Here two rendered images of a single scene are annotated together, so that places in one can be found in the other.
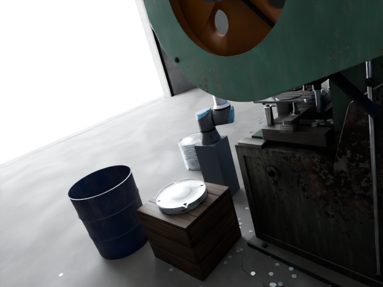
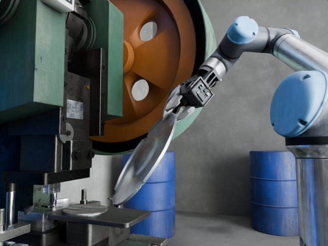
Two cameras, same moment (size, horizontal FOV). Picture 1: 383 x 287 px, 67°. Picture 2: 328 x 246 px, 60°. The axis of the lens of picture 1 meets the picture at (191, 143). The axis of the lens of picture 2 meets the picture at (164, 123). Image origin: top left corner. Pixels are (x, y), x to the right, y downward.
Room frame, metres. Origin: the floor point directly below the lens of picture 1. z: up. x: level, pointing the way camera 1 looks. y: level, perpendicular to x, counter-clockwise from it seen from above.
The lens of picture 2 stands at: (2.15, -0.77, 0.97)
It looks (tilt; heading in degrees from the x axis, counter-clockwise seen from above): 4 degrees up; 148
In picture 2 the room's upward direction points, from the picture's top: straight up
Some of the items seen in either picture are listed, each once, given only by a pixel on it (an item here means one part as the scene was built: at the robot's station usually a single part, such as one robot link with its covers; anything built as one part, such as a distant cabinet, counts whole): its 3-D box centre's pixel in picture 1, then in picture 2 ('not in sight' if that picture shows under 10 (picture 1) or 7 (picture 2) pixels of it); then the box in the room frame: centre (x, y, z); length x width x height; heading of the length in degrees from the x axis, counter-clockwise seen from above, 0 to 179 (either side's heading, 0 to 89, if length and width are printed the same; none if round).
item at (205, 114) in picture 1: (206, 118); not in sight; (1.93, -0.14, 0.62); 0.13 x 0.12 x 0.14; 70
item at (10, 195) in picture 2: not in sight; (10, 201); (1.25, -0.70, 0.81); 0.02 x 0.02 x 0.14
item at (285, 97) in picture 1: (282, 107); (99, 235); (1.39, -0.49, 0.72); 0.25 x 0.14 x 0.14; 36
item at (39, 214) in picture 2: (313, 100); (50, 214); (1.25, -0.59, 0.76); 0.15 x 0.09 x 0.05; 126
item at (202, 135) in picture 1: (208, 134); not in sight; (1.93, -0.14, 0.50); 0.15 x 0.15 x 0.10
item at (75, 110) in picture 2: not in sight; (63, 119); (1.28, -0.57, 1.04); 0.17 x 0.15 x 0.30; 36
